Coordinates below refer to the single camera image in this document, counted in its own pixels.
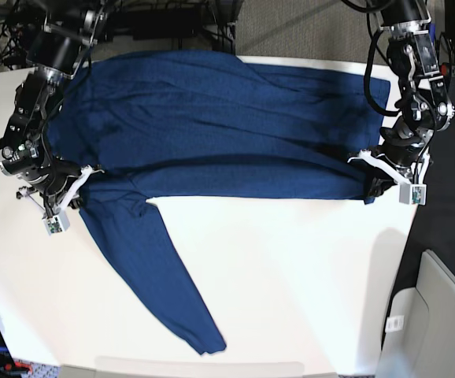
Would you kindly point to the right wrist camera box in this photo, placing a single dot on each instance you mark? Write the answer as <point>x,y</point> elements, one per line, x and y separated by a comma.
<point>56,224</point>

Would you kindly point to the beige plastic bin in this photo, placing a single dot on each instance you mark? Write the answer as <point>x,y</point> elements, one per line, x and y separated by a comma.
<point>420,331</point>

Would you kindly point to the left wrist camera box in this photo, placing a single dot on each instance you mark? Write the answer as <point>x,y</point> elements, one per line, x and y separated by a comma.
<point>413,194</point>

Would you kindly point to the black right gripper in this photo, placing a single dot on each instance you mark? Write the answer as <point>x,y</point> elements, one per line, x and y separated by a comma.
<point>50,179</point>

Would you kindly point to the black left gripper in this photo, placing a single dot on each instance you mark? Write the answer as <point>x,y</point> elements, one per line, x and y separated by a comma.
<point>402,147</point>

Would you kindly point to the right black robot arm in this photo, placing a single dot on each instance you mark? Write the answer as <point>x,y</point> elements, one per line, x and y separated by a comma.
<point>69,32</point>

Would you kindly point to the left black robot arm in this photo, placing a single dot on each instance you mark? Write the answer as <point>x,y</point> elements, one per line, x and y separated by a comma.
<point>424,108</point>

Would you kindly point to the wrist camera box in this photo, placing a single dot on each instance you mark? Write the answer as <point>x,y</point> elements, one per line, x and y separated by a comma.
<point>413,194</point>
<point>56,224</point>

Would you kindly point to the blue long-sleeve shirt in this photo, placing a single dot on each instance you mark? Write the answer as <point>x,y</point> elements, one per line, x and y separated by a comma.
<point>201,123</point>

